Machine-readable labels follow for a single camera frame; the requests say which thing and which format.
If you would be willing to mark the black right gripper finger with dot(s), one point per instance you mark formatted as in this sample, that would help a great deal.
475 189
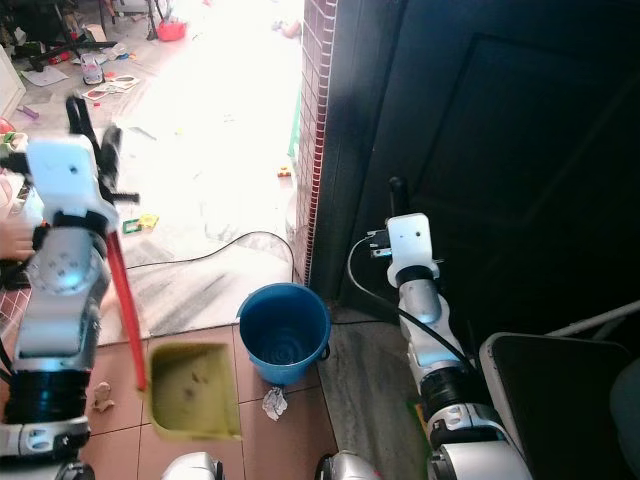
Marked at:
398 196

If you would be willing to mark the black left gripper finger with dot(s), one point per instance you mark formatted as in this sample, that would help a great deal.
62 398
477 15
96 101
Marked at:
82 120
111 148

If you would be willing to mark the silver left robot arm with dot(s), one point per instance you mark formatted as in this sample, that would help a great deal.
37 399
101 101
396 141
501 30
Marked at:
60 320

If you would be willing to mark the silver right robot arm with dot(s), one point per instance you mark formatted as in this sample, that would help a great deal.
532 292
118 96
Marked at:
455 390

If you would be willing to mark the person's hand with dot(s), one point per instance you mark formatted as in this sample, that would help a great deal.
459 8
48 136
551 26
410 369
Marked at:
16 238

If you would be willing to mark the black door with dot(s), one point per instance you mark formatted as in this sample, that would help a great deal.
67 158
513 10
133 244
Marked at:
490 130

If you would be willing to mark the small yellow red toy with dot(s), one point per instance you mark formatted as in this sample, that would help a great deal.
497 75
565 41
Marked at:
286 172

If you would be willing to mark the green plastic stool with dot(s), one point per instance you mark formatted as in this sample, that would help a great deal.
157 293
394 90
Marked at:
297 125

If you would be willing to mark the red plastic basin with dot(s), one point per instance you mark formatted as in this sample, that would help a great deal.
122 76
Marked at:
172 31

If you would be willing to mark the blue plastic bucket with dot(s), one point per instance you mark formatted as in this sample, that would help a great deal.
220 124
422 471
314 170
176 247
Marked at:
282 330

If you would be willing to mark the brown crumpled paper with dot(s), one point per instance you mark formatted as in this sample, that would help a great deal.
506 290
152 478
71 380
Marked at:
105 398

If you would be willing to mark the white crumpled paper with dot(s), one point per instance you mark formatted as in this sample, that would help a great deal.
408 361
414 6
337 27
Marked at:
275 404

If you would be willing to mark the black panel with white rim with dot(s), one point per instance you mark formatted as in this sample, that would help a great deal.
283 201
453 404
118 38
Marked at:
560 410

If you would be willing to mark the silver right robot leg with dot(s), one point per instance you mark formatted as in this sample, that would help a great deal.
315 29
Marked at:
352 467

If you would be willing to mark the silver robot leg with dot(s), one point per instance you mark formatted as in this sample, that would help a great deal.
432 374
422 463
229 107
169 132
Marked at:
192 467
352 467

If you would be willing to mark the silver left robot leg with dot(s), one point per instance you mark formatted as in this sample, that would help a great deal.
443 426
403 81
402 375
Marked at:
192 467

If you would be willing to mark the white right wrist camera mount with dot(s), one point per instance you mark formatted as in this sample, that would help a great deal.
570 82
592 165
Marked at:
414 243

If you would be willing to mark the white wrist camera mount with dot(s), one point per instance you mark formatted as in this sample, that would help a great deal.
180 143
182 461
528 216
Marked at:
414 243
65 180

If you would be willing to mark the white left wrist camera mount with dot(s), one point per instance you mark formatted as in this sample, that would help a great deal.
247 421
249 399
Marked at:
65 180

